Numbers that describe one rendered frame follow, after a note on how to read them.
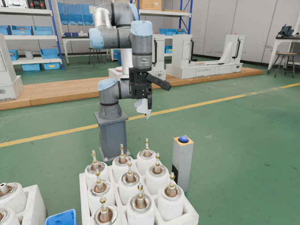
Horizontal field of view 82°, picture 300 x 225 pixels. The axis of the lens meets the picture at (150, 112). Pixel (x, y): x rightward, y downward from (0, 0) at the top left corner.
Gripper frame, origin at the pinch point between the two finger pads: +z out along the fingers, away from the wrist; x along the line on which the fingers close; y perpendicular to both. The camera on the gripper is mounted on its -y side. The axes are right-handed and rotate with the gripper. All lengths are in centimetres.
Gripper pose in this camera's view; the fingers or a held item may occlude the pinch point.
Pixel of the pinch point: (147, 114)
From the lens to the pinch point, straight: 74.0
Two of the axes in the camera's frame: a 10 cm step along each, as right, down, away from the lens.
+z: 0.0, 9.1, 4.0
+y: -9.7, 1.0, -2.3
